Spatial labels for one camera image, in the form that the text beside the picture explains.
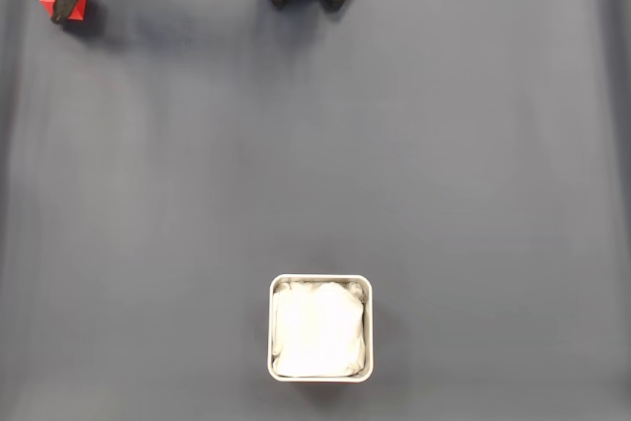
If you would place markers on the white tissue paper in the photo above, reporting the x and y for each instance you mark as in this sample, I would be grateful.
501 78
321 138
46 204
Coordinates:
315 327

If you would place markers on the square metal box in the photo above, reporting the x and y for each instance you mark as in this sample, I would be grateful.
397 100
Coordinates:
270 327

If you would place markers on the dark blue table mat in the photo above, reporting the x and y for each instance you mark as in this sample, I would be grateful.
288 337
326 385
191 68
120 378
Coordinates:
443 145

